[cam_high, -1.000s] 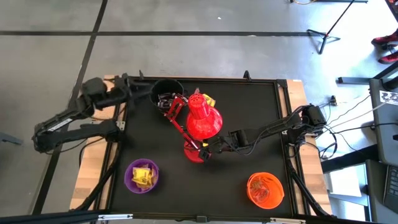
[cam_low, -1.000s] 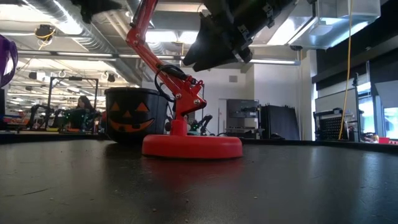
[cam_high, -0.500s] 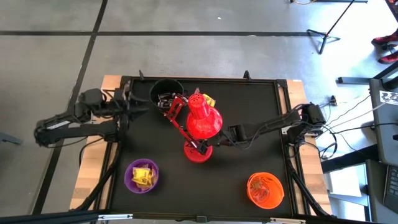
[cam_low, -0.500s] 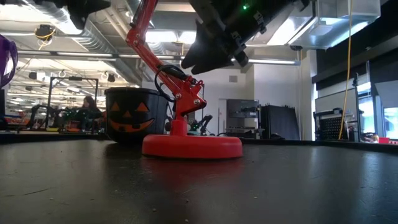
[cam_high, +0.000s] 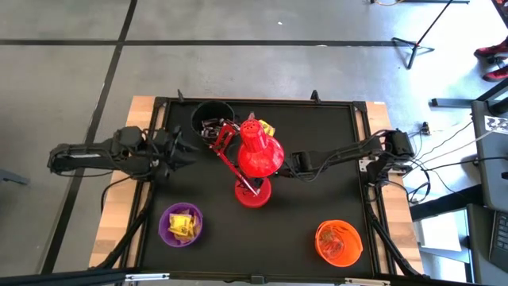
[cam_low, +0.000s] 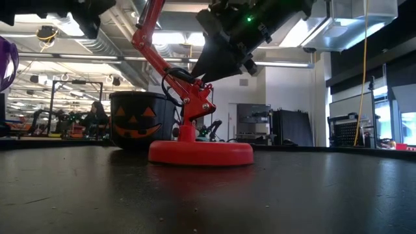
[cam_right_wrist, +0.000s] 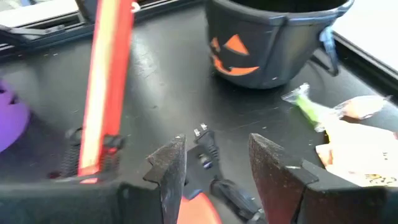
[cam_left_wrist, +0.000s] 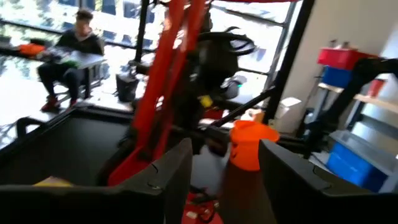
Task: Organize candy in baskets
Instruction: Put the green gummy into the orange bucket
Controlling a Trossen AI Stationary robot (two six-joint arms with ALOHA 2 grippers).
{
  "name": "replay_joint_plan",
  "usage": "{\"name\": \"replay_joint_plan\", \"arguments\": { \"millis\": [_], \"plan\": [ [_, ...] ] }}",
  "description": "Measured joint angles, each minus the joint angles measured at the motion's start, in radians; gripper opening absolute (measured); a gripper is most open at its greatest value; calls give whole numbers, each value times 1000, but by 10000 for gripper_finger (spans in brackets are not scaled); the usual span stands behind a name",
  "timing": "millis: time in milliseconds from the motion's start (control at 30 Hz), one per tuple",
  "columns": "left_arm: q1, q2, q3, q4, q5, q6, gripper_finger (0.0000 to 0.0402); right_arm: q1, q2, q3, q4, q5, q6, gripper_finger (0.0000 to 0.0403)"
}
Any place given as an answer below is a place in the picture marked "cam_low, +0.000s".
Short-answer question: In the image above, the black perforated crate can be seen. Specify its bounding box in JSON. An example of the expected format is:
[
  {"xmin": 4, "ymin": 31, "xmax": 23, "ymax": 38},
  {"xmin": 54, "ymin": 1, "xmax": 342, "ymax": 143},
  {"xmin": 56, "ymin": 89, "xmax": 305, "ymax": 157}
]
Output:
[{"xmin": 328, "ymin": 112, "xmax": 360, "ymax": 148}]

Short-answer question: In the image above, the red desk lamp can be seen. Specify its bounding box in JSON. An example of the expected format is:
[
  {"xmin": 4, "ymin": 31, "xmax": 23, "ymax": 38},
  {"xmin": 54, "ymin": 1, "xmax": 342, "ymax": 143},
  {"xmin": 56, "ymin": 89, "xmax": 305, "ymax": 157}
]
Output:
[{"xmin": 131, "ymin": 0, "xmax": 255, "ymax": 167}]

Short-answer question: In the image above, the long ceiling light bar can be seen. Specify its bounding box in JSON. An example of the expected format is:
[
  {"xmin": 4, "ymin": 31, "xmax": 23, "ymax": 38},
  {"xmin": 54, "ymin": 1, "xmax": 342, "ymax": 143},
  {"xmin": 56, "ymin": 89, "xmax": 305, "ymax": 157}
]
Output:
[{"xmin": 18, "ymin": 50, "xmax": 315, "ymax": 69}]

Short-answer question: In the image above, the black aluminium table frame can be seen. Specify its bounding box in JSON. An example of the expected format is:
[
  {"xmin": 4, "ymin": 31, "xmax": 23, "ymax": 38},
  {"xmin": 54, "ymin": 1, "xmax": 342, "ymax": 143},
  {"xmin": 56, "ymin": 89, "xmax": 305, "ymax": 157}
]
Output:
[{"xmin": 0, "ymin": 136, "xmax": 416, "ymax": 153}]

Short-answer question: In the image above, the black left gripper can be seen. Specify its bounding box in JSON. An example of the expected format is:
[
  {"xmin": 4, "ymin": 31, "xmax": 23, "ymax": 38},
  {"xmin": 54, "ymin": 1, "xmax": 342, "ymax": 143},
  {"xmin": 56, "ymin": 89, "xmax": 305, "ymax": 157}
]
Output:
[{"xmin": 0, "ymin": 0, "xmax": 117, "ymax": 40}]

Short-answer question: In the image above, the grey background cabinet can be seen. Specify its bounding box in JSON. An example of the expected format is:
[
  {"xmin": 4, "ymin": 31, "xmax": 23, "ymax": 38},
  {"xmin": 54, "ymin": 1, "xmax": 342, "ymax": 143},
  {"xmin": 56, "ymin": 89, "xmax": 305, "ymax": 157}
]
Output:
[{"xmin": 236, "ymin": 103, "xmax": 273, "ymax": 144}]

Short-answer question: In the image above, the black background rig frame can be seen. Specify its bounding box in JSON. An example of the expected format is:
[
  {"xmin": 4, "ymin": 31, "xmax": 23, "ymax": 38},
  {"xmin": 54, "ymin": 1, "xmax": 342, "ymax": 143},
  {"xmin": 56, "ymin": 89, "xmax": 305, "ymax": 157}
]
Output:
[{"xmin": 48, "ymin": 79, "xmax": 104, "ymax": 114}]

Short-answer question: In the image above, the black jack-o-lantern bucket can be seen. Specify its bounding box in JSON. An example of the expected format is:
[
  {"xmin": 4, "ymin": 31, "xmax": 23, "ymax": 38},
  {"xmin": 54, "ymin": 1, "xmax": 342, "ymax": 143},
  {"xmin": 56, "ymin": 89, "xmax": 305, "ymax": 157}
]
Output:
[{"xmin": 109, "ymin": 90, "xmax": 178, "ymax": 151}]

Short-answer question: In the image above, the purple plastic bucket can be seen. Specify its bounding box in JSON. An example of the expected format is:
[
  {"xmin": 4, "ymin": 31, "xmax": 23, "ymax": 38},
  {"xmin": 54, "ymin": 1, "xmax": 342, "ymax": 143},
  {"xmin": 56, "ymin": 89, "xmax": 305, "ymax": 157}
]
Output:
[{"xmin": 0, "ymin": 35, "xmax": 20, "ymax": 94}]

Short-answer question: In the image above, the black background panel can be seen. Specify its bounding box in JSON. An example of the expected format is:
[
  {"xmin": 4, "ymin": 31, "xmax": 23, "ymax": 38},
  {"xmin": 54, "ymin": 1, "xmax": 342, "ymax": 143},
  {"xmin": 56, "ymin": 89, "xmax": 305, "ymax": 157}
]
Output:
[{"xmin": 271, "ymin": 109, "xmax": 315, "ymax": 147}]

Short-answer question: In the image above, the black lamp power cable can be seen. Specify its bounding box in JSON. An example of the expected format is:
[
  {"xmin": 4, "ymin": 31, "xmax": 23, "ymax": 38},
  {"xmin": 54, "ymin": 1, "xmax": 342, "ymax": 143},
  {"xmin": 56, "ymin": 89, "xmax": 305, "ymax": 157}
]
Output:
[{"xmin": 161, "ymin": 67, "xmax": 198, "ymax": 108}]

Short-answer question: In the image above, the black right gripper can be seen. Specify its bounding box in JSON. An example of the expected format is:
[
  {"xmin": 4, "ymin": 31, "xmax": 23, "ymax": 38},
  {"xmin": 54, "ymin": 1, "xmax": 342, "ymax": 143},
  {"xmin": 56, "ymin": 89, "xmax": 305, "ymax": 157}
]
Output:
[{"xmin": 190, "ymin": 0, "xmax": 274, "ymax": 84}]

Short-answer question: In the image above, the yellow hanging cable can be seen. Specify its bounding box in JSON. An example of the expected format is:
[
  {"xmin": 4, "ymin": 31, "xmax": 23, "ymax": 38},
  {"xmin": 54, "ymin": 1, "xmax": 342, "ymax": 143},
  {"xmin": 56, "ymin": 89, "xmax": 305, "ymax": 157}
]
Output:
[{"xmin": 353, "ymin": 0, "xmax": 370, "ymax": 147}]

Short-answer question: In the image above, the black ceiling device yellow cable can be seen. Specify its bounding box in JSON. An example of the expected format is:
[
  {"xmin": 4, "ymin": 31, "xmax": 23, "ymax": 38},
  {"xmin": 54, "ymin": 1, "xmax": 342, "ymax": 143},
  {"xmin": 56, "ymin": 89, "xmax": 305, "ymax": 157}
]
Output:
[{"xmin": 35, "ymin": 25, "xmax": 59, "ymax": 53}]

